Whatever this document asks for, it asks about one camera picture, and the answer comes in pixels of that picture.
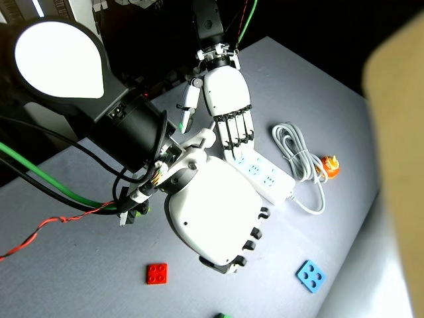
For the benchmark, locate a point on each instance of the grey table cloth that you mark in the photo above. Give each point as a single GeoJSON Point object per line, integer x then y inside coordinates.
{"type": "Point", "coordinates": [298, 232]}

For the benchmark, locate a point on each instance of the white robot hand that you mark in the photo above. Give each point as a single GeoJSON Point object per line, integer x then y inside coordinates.
{"type": "Point", "coordinates": [225, 89]}
{"type": "Point", "coordinates": [215, 205]}

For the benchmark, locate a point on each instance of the white LED light strip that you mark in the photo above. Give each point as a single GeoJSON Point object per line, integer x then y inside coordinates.
{"type": "Point", "coordinates": [37, 7]}

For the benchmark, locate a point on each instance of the green cube letter Y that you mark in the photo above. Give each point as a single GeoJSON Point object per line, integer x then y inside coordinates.
{"type": "Point", "coordinates": [222, 315]}

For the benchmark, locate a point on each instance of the tan blurred panel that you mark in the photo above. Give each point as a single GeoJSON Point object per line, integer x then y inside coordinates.
{"type": "Point", "coordinates": [404, 132]}

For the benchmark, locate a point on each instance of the orange toy fruit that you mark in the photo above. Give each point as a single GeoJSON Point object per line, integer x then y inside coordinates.
{"type": "Point", "coordinates": [331, 170]}

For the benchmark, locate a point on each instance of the blue four-hole block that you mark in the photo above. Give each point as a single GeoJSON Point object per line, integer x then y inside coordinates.
{"type": "Point", "coordinates": [311, 275]}

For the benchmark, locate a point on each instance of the red building brick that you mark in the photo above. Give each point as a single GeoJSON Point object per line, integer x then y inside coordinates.
{"type": "Point", "coordinates": [157, 274]}

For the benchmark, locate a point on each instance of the white power strip blue sockets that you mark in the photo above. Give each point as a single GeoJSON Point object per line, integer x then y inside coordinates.
{"type": "Point", "coordinates": [280, 192]}

